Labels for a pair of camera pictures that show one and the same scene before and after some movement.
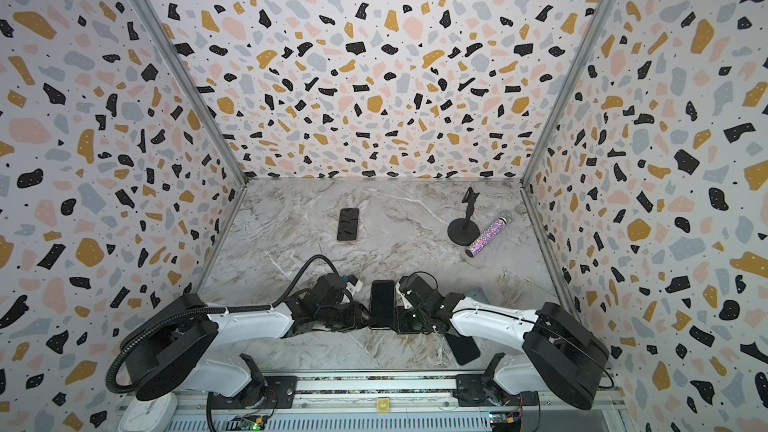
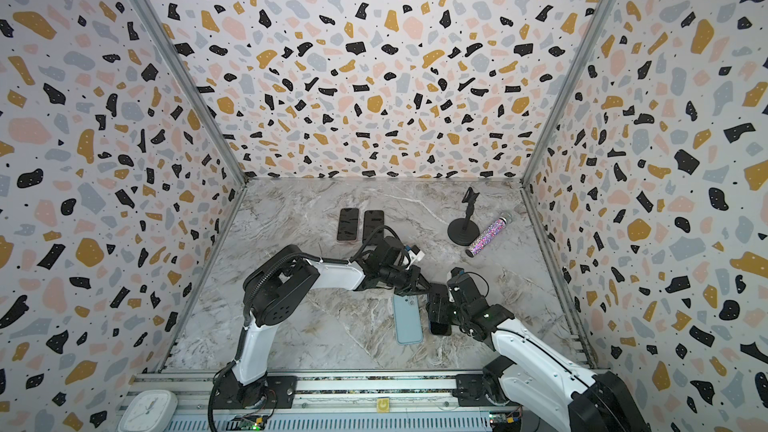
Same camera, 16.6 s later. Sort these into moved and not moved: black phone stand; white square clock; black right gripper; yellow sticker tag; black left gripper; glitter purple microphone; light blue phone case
Moved: light blue phone case; black left gripper; black right gripper
Not moved: white square clock; black phone stand; glitter purple microphone; yellow sticker tag
